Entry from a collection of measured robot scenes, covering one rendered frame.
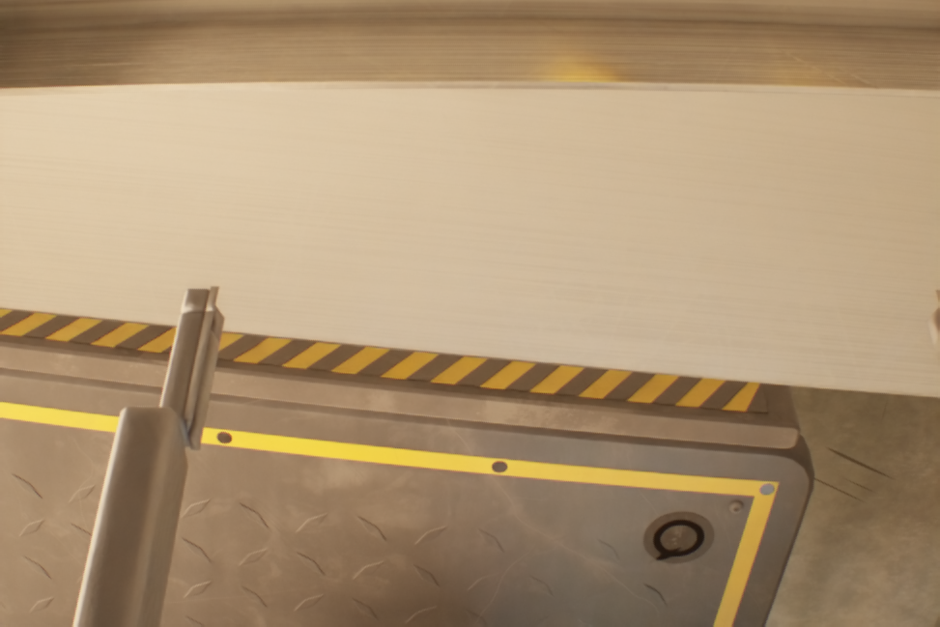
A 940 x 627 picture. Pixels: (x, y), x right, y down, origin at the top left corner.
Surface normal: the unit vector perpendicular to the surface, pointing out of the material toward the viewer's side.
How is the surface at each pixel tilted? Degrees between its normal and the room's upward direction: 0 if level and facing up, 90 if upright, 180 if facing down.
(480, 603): 0
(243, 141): 0
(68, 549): 0
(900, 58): 90
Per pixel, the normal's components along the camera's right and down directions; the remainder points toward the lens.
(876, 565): -0.03, 0.56
